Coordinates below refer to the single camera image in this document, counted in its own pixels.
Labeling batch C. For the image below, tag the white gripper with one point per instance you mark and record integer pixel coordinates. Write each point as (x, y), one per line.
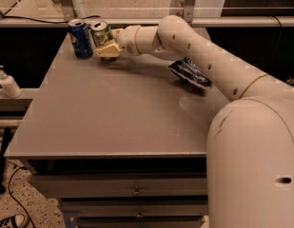
(127, 40)

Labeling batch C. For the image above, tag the green soda can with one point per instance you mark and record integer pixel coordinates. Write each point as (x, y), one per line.
(100, 32)

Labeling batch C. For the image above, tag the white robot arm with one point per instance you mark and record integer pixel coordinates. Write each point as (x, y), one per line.
(250, 142)

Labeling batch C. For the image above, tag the blue pepsi can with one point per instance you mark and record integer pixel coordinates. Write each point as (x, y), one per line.
(79, 37)

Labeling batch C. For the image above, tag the blue chip bag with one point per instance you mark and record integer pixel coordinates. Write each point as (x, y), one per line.
(190, 72)

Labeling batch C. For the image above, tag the grey drawer cabinet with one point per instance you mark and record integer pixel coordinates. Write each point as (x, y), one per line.
(97, 129)

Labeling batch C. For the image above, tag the white pump bottle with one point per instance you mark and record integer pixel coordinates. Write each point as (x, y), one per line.
(8, 83)

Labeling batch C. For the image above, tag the metal drawer knob upper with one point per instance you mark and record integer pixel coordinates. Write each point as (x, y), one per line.
(136, 192)

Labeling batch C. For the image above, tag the metal drawer knob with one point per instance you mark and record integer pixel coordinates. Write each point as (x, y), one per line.
(136, 192)
(139, 214)

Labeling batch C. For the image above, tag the metal drawer knob lower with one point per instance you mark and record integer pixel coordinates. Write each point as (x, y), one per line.
(139, 214)

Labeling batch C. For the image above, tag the black stand leg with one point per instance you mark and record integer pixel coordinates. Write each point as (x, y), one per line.
(5, 142)

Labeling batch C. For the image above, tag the black white sneaker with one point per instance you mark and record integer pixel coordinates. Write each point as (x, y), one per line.
(16, 221)

